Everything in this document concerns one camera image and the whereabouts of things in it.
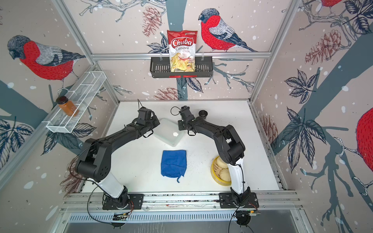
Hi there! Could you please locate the clear plastic lunch box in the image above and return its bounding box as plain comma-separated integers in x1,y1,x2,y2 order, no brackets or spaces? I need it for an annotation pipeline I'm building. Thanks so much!
153,118,185,147

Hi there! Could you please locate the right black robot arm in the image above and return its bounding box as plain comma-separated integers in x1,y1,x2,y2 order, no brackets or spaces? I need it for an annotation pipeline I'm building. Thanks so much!
178,106,251,207

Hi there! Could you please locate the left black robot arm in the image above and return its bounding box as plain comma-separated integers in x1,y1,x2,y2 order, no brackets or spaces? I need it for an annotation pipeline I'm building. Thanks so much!
75,107,160,209

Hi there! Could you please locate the black cap salt shaker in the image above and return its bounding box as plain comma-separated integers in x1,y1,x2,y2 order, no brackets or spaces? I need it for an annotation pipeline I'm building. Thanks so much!
199,110,208,119

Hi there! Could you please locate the blue cloth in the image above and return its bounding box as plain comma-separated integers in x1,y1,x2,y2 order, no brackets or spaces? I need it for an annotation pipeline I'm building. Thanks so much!
161,150,187,183

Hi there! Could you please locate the upper white steamed bun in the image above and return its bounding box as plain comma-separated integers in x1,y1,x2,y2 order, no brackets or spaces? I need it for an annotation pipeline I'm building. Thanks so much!
216,156,228,169

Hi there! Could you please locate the white steamed bun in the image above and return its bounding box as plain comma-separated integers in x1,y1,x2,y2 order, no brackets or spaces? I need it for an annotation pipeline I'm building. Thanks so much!
219,169,231,182
216,156,228,169

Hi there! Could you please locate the lower white steamed bun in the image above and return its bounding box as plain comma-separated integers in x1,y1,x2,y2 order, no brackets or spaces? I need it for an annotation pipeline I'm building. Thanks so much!
219,169,231,182

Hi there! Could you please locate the red cassava chips bag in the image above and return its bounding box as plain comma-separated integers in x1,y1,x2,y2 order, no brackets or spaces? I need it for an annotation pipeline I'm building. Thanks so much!
167,30,197,72

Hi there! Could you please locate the orange sauce bottle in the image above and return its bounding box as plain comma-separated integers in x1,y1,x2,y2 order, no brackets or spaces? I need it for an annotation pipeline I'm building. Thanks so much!
56,96,79,117

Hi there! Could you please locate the black wall basket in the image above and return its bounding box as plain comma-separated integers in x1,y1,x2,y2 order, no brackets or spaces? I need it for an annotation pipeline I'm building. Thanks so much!
150,56,213,78

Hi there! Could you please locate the white wire mesh shelf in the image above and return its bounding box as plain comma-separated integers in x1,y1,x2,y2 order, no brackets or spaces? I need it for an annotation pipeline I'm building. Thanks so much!
46,71,106,133

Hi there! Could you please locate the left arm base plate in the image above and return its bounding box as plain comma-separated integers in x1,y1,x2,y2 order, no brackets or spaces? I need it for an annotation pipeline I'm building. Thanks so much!
103,194,144,211

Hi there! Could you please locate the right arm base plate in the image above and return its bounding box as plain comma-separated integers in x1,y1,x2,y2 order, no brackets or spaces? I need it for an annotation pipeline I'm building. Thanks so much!
218,192,259,209

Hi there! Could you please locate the left black cable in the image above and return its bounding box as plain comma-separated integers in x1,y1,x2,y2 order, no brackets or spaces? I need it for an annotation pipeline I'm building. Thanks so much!
69,151,129,226

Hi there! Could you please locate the black cable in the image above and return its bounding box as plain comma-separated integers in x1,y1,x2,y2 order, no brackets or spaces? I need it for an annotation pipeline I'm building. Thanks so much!
69,151,129,226
227,203,254,233

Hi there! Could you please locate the right black cable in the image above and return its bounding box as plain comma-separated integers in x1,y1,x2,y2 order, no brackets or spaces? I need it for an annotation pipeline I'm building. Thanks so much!
227,203,254,233

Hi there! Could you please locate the aluminium front rail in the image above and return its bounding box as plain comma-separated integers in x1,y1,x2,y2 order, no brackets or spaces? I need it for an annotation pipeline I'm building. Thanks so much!
60,190,304,212

